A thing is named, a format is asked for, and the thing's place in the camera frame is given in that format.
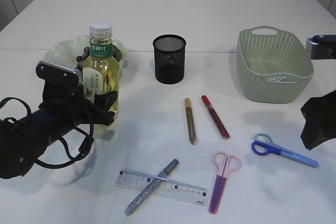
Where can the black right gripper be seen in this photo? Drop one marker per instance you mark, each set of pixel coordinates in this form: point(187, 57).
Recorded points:
point(319, 113)

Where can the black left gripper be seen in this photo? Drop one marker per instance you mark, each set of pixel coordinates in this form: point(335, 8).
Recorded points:
point(74, 109)

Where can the yellow tea drink bottle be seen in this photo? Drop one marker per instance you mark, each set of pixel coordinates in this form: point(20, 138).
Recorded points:
point(100, 69)

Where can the purple artificial grape bunch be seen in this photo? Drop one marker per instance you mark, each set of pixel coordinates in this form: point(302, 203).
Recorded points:
point(80, 59)

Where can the clear plastic sheet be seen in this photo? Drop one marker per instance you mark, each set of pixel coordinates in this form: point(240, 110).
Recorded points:
point(275, 78)

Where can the blue scissors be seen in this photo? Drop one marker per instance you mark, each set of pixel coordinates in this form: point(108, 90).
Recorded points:
point(263, 145)

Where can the pink scissors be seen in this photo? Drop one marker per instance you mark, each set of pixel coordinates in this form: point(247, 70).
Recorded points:
point(226, 164)

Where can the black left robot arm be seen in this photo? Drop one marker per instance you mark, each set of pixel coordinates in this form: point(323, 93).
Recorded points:
point(24, 141)

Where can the green woven plastic basket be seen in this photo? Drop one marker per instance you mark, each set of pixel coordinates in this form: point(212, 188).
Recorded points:
point(281, 54)

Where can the clear plastic ruler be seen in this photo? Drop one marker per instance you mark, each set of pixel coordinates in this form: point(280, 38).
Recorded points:
point(167, 188)

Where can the black mesh pen holder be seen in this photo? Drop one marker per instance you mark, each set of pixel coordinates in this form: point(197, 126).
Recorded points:
point(169, 58)

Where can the gold glitter glue pen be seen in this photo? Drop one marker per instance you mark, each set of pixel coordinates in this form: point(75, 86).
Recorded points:
point(190, 121)

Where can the silver blue glitter pen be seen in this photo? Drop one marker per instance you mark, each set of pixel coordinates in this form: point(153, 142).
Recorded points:
point(150, 188)

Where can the red glitter glue pen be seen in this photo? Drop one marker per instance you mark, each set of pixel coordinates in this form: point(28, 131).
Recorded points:
point(223, 132)

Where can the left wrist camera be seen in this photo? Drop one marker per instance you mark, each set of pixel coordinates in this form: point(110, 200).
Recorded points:
point(58, 74)

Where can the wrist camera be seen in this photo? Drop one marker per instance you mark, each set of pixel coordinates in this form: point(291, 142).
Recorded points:
point(58, 74)
point(321, 47)

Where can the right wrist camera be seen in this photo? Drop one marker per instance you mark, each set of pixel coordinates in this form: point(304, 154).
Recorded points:
point(321, 47)

